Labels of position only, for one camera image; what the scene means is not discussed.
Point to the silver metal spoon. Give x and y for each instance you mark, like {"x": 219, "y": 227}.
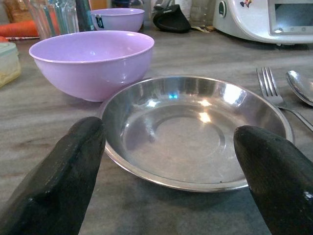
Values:
{"x": 300, "y": 86}

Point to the stainless steel plate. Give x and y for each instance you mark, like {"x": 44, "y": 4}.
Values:
{"x": 195, "y": 133}

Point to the dark green bottle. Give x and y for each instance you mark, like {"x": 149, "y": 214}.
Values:
{"x": 84, "y": 14}

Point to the clear ribbed drinking glass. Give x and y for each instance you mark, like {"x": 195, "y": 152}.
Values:
{"x": 52, "y": 17}

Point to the orange carrot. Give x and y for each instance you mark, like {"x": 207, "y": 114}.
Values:
{"x": 19, "y": 29}

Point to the white kitchen appliance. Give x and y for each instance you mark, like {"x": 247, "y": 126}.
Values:
{"x": 266, "y": 19}

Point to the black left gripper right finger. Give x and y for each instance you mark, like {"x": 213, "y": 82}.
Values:
{"x": 276, "y": 176}

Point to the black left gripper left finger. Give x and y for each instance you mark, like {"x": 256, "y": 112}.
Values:
{"x": 53, "y": 181}

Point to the woven wicker basket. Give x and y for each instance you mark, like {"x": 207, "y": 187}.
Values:
{"x": 17, "y": 9}

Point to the clear glass jar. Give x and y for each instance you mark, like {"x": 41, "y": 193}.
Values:
{"x": 199, "y": 12}

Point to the large purple plastic bowl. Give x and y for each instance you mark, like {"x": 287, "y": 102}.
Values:
{"x": 93, "y": 63}

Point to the silver metal fork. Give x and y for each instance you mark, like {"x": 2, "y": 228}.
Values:
{"x": 274, "y": 90}

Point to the clear plastic food container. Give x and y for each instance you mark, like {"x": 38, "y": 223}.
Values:
{"x": 8, "y": 64}

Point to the small purple labelled bowl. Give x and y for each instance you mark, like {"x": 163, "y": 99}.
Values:
{"x": 119, "y": 18}

